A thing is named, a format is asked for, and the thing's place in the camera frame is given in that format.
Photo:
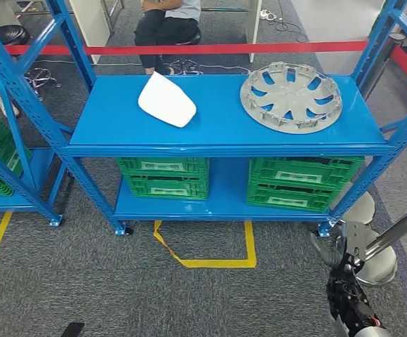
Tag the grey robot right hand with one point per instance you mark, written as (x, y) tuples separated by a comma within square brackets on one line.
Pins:
[(326, 253)]

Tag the silver wheel hubcap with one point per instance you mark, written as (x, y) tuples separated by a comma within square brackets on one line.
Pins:
[(291, 98)]

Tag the blue metal shelf rack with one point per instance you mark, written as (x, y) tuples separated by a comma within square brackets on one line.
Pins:
[(0, 202), (217, 116)]

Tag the white mirror cover part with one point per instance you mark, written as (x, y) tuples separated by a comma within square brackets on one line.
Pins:
[(166, 102)]

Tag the black round stool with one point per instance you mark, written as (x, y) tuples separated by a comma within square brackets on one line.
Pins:
[(191, 37), (12, 35)]

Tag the person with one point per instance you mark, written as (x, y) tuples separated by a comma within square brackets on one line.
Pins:
[(8, 108), (161, 30)]

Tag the black flat object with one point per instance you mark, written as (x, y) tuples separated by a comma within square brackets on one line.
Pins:
[(72, 329)]

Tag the white panel table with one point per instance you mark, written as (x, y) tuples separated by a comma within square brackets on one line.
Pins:
[(91, 28)]

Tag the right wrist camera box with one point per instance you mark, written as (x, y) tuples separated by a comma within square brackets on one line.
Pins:
[(355, 242)]

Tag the steel frame table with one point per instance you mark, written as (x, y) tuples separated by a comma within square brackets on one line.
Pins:
[(114, 11)]

